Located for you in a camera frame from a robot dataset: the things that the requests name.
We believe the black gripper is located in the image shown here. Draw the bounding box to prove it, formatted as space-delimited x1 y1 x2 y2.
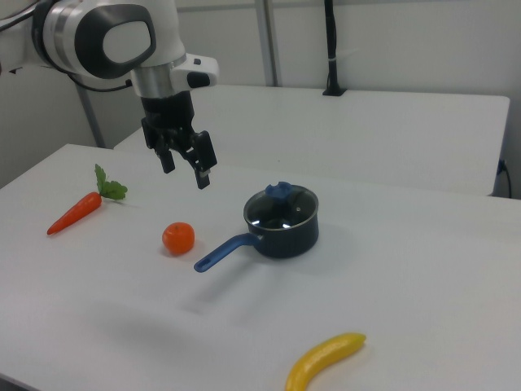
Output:
140 90 217 191

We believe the glass lid with blue knob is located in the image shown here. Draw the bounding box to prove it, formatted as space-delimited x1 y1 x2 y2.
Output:
243 181 318 231

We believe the toy orange fruit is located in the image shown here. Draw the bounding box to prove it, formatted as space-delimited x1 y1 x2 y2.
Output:
161 222 196 257

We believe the orange toy carrot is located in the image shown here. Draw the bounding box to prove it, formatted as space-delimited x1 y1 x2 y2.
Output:
46 163 129 236

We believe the dark blue saucepan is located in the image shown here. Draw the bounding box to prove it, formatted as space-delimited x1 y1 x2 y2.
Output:
194 190 320 274

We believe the white background table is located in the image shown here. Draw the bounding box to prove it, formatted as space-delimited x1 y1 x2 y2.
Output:
112 84 511 198

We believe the yellow toy banana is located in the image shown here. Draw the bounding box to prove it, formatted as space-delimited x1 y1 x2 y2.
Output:
284 332 367 391

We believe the black wall cable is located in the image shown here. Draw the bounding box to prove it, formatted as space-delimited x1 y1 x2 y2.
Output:
497 159 513 199

